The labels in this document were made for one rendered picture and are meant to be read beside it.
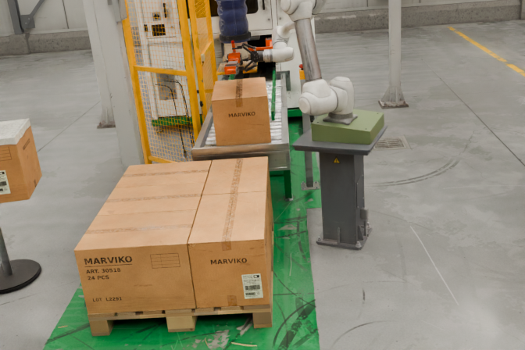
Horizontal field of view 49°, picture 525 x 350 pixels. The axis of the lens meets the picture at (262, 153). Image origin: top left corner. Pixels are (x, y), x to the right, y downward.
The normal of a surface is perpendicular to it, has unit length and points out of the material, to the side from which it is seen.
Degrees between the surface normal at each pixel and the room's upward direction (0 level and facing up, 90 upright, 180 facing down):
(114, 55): 90
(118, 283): 90
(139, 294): 90
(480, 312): 0
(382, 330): 0
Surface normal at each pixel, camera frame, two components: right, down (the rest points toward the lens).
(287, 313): -0.08, -0.93
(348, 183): -0.40, 0.35
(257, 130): 0.03, 0.34
